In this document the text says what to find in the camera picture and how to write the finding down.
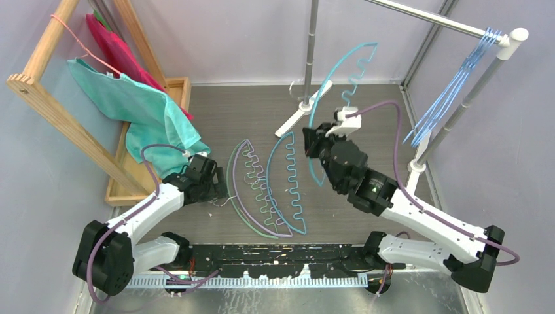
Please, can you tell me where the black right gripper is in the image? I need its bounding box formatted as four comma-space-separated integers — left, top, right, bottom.
305, 121, 349, 190

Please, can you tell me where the teal notched hanger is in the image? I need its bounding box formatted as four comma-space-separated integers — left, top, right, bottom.
289, 41, 379, 188
265, 131, 308, 236

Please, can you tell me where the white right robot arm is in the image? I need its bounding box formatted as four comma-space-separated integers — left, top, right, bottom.
302, 123, 505, 293

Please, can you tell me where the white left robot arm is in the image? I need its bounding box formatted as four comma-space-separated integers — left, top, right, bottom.
71, 154, 228, 296

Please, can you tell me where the purple notched hanger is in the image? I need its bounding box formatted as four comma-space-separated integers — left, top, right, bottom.
208, 137, 293, 241

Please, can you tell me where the green notched hanger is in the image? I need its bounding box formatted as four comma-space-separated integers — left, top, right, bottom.
211, 139, 278, 239

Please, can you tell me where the teal cloth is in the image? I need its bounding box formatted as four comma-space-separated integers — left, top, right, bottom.
67, 58, 211, 178

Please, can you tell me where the red cloth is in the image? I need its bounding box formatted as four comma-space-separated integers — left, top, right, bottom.
69, 14, 192, 126

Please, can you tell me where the pink hanger on rack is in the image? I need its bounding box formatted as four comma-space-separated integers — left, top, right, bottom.
50, 14, 122, 75

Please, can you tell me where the metal garment rack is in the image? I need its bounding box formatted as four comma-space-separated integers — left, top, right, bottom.
275, 1, 529, 189

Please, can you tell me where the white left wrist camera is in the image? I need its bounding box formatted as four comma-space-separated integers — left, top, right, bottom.
182, 150, 208, 164

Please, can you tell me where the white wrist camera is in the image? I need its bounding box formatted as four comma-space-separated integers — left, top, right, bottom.
182, 150, 208, 164
325, 106, 362, 137

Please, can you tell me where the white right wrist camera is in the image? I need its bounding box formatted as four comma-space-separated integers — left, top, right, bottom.
325, 106, 362, 137

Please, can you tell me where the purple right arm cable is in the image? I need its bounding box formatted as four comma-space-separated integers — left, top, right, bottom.
344, 100, 520, 267

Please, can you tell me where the wooden clothes rack frame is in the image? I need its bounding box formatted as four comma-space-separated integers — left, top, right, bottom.
6, 1, 191, 207

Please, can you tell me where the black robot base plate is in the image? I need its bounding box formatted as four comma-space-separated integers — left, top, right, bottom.
162, 244, 385, 279

